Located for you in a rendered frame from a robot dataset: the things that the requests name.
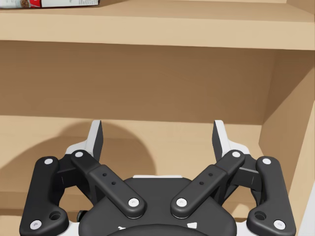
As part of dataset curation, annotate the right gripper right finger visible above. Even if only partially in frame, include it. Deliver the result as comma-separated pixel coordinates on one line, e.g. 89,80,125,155
170,119,297,236

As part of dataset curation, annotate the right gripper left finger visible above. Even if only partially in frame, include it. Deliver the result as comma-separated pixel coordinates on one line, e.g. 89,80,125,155
19,119,148,236

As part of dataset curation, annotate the pale wooden shelf unit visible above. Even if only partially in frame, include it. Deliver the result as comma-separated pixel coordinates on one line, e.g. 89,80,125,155
0,0,315,236

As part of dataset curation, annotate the red and white carton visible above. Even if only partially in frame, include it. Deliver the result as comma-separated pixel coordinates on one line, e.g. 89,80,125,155
0,0,100,9

